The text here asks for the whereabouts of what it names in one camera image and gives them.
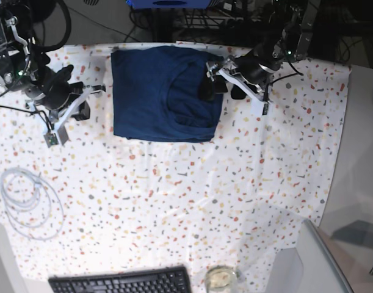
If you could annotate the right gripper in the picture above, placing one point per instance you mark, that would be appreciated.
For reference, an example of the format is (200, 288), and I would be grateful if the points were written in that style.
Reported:
(53, 91)

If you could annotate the blue t-shirt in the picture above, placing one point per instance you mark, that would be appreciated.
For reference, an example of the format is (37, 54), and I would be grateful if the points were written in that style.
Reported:
(158, 95)

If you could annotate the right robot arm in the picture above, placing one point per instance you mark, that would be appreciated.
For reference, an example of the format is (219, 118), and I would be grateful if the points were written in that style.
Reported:
(24, 67)

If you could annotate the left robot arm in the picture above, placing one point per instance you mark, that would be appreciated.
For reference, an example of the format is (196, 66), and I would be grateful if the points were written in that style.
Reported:
(285, 37)

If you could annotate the glass jar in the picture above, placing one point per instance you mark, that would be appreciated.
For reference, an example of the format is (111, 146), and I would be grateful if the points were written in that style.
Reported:
(221, 279)

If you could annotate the blue box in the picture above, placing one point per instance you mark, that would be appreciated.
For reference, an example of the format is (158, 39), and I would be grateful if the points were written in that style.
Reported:
(176, 4)

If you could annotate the terrazzo patterned tablecloth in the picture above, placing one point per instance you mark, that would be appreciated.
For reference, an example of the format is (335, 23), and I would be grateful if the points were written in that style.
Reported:
(102, 203)

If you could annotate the black keyboard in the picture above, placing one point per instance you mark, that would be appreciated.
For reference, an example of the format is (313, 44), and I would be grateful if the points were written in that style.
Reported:
(168, 280)

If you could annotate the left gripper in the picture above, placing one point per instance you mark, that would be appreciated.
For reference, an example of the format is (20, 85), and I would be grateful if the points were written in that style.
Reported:
(249, 71)

